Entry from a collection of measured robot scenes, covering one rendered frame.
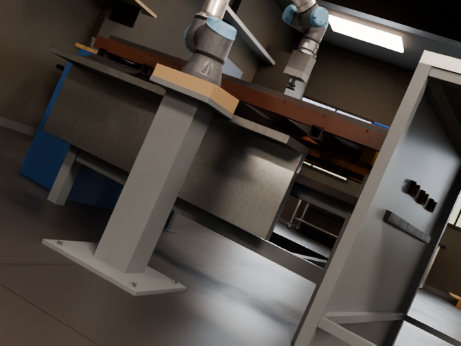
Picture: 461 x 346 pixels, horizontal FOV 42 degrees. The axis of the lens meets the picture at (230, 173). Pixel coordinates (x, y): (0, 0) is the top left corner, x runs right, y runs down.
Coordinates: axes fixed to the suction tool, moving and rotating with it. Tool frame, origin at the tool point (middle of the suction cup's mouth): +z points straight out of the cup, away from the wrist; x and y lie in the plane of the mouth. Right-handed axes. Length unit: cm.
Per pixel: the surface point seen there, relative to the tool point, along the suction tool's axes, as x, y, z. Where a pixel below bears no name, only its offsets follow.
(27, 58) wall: -166, 354, 21
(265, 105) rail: 8.9, 2.4, 11.2
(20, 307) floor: 113, -17, 89
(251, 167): 13.0, -5.0, 36.2
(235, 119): 28.9, 0.6, 22.8
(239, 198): 13, -6, 49
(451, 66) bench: 43, -68, -13
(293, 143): 24.3, -22.5, 22.8
